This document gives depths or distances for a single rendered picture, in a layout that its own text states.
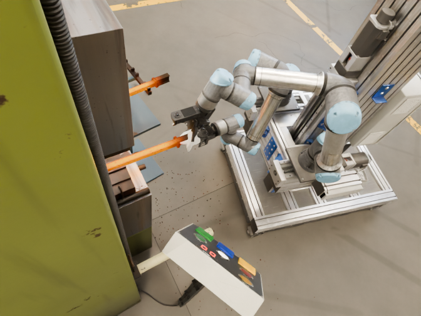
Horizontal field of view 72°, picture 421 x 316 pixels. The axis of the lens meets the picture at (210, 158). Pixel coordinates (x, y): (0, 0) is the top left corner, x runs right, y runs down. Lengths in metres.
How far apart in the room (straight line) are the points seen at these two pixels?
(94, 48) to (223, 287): 0.74
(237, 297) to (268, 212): 1.28
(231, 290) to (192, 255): 0.16
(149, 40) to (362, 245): 2.90
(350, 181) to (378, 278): 1.02
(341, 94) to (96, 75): 0.86
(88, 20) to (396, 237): 2.77
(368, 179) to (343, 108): 1.68
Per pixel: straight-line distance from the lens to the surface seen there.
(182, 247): 0.96
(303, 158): 1.67
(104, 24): 0.62
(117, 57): 0.65
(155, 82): 1.62
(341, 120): 1.16
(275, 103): 1.44
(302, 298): 2.36
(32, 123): 0.31
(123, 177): 1.27
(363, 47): 1.50
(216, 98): 1.09
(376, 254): 2.78
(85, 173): 0.40
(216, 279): 0.96
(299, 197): 2.35
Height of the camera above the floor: 2.12
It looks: 57 degrees down
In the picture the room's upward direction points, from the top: 18 degrees clockwise
